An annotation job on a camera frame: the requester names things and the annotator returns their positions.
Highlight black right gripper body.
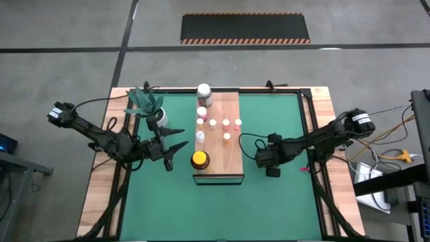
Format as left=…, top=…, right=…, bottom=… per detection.
left=267, top=133, right=288, bottom=178

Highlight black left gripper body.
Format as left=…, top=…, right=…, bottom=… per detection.
left=144, top=116, right=174, bottom=171

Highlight large amber bottle yellow lid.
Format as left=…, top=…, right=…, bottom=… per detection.
left=190, top=151, right=211, bottom=171

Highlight large dark jar white lid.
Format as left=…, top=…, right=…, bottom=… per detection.
left=196, top=83, right=214, bottom=108

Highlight snake plant in white pot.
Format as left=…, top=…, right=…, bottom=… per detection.
left=124, top=86, right=169, bottom=128

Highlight green table mat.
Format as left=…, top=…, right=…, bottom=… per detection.
left=120, top=92, right=323, bottom=241

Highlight white papers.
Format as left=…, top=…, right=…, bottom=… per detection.
left=349, top=162, right=392, bottom=214

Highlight black desk beam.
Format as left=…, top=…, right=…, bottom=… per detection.
left=352, top=163, right=430, bottom=198

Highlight gray power strip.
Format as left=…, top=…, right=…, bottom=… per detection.
left=382, top=188, right=400, bottom=206

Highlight yellow power splitter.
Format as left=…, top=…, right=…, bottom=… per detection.
left=378, top=149, right=413, bottom=165

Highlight black hazard-striped floor mat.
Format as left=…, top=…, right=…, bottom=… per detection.
left=180, top=12, right=310, bottom=45

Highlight gray metal cart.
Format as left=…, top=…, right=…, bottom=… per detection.
left=0, top=151, right=54, bottom=242

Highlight blue-lit black device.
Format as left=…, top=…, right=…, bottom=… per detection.
left=0, top=133, right=19, bottom=155

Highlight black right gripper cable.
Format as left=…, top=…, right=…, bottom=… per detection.
left=239, top=132, right=269, bottom=161

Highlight wooden shelf black metal frame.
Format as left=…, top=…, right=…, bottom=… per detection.
left=193, top=87, right=245, bottom=186

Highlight black table frame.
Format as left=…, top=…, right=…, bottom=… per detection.
left=79, top=85, right=366, bottom=242

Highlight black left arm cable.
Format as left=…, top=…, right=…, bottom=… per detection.
left=71, top=85, right=159, bottom=114

